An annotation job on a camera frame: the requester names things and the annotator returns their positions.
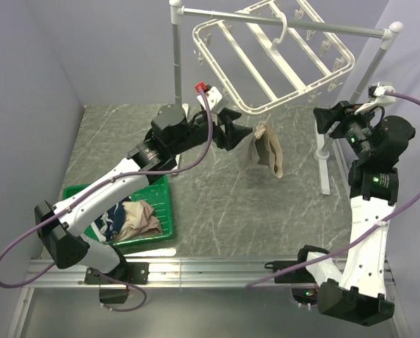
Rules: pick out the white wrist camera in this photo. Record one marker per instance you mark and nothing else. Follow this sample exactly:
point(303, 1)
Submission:
point(216, 100)
point(378, 97)

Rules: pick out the taupe beige underwear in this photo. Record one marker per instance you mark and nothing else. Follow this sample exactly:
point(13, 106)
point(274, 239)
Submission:
point(261, 147)

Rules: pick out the aluminium rail base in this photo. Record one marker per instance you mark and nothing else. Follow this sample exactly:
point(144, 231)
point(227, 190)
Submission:
point(187, 297)

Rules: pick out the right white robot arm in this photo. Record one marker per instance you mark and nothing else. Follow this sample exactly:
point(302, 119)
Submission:
point(357, 294)

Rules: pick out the navy white underwear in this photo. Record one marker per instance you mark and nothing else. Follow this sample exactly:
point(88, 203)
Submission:
point(108, 225)

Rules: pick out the white clip drying hanger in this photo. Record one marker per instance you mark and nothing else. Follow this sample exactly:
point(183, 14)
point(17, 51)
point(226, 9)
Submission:
point(333, 61)

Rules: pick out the green plastic tray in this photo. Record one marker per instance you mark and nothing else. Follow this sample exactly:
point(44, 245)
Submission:
point(158, 197)

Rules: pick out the beige pink underwear pile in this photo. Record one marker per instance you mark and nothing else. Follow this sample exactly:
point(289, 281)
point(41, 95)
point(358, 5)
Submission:
point(139, 221)

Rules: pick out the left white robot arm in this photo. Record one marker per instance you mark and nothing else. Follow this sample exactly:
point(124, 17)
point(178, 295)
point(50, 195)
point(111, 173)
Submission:
point(64, 223)

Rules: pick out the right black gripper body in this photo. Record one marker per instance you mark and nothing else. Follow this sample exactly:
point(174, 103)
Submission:
point(356, 128)

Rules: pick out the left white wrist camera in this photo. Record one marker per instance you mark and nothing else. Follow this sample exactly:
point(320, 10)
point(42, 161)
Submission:
point(216, 100)

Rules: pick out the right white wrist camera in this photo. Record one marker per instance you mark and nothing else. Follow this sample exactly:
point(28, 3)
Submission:
point(378, 97)

